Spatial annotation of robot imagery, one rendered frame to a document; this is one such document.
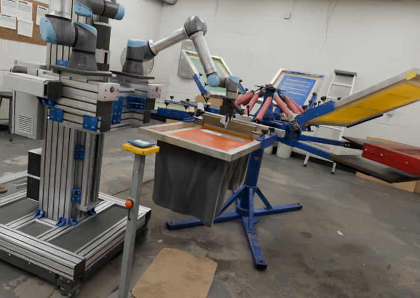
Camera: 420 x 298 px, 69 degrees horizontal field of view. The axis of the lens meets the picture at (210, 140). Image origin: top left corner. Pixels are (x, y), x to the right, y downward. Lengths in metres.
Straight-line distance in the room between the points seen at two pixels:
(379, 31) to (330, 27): 0.80
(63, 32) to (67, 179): 0.93
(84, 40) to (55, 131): 0.67
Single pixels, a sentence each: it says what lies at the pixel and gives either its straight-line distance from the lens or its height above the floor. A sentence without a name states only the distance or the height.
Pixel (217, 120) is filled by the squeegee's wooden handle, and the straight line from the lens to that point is 2.16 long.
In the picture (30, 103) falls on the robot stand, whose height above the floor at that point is 0.98.
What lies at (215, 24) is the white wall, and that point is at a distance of 6.94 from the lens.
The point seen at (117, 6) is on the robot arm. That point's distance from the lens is 1.57.
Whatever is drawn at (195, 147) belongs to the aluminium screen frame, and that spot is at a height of 0.97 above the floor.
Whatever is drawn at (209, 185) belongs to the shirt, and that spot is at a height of 0.76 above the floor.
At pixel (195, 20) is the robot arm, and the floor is 1.65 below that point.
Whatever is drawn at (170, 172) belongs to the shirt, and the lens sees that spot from 1.81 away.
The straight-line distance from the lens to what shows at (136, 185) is 1.60.
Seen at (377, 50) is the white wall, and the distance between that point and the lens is 6.14.
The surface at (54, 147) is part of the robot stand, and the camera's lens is 2.20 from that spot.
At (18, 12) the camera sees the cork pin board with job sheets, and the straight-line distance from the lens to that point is 5.39.
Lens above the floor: 1.36
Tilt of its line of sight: 13 degrees down
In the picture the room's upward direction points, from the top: 10 degrees clockwise
